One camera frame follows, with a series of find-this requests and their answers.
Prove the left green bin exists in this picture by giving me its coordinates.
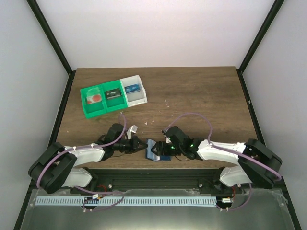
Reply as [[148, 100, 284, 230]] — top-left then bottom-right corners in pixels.
[[80, 85, 106, 119]]

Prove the green bin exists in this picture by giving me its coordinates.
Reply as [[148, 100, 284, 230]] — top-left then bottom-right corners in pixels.
[[80, 85, 106, 119], [100, 80, 128, 113]]

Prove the blue card holder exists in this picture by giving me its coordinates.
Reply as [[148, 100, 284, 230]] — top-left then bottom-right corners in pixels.
[[145, 139, 171, 162]]

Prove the black aluminium frame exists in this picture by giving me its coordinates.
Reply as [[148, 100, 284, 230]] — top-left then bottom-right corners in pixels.
[[13, 0, 303, 230]]

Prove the black card stack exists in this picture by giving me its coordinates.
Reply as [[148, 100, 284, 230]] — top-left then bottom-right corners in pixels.
[[104, 88, 121, 100]]

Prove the blue card stack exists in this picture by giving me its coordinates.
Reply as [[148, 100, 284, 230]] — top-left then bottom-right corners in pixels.
[[124, 84, 141, 94]]

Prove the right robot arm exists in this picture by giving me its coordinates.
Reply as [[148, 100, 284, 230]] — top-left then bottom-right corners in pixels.
[[146, 138, 282, 189]]

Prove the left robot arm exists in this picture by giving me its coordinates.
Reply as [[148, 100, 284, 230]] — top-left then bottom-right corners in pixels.
[[28, 123, 148, 194]]

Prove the light blue cable duct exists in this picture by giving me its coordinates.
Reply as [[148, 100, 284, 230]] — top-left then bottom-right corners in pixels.
[[35, 196, 217, 207]]

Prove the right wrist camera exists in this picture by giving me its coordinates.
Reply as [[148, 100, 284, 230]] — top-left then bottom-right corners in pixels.
[[162, 126, 192, 146]]

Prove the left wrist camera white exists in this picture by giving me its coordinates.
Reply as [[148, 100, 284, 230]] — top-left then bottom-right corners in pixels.
[[126, 125, 138, 139]]

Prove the red white card stack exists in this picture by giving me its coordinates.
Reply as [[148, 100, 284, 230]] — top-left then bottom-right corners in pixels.
[[86, 94, 102, 104]]

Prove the middle green bin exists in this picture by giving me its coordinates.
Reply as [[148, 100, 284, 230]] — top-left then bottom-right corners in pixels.
[[100, 80, 128, 113]]

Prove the white bin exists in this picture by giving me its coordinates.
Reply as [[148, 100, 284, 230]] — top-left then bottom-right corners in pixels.
[[120, 75, 148, 107]]

